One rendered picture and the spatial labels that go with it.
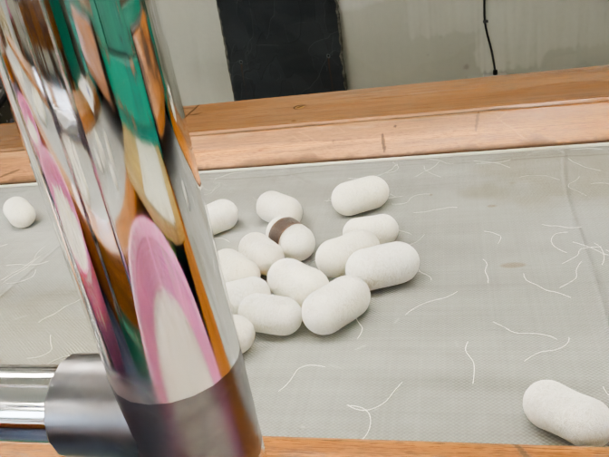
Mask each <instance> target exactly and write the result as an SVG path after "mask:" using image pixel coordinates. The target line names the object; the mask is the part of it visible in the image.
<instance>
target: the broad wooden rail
mask: <svg viewBox="0 0 609 457"><path fill-rule="evenodd" d="M183 110H184V113H185V117H186V121H187V125H188V132H189V136H190V139H191V143H192V147H193V151H194V155H195V159H196V163H197V166H198V171H203V170H228V169H241V168H254V167H266V166H280V165H293V164H306V163H318V162H331V161H345V160H369V159H382V158H395V157H408V156H421V155H434V154H447V153H460V152H473V151H498V150H511V149H524V148H536V147H549V146H562V145H576V144H588V143H601V142H609V65H601V66H591V67H582V68H573V69H563V70H554V71H544V72H534V73H517V74H508V75H498V76H489V77H479V78H469V79H460V80H451V81H441V82H432V83H414V84H404V85H395V86H385V87H376V88H367V89H357V90H348V91H339V92H320V93H311V94H301V95H292V96H283V97H273V98H264V99H254V100H244V101H235V102H217V103H208V104H199V105H189V106H183ZM23 183H36V179H35V176H34V173H33V170H32V167H31V165H30V162H29V160H28V157H27V155H26V152H25V149H24V145H23V143H22V140H21V138H20V135H19V132H18V130H17V128H16V125H15V122H11V123H2V124H0V185H10V184H23Z"/></svg>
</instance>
